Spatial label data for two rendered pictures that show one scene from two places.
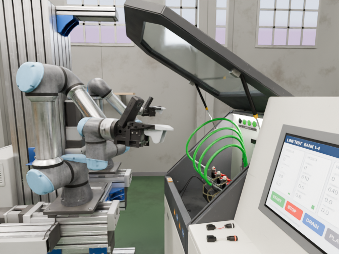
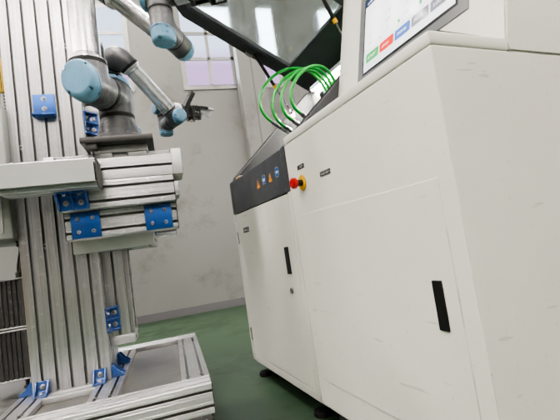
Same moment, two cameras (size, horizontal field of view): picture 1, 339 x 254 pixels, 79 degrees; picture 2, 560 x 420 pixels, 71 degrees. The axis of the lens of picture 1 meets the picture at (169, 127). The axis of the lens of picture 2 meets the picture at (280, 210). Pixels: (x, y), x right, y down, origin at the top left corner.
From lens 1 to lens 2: 1.07 m
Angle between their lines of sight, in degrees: 19
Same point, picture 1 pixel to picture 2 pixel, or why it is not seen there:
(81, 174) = (127, 100)
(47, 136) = (89, 22)
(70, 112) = not seen: hidden behind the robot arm
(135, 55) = (139, 106)
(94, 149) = (162, 11)
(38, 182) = (82, 72)
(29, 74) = not seen: outside the picture
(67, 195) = (110, 124)
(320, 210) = (404, 14)
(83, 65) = not seen: hidden behind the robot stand
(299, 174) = (383, 13)
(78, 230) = (129, 175)
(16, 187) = (11, 158)
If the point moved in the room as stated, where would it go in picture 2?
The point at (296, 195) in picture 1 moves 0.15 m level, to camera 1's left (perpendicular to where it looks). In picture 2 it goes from (386, 29) to (342, 30)
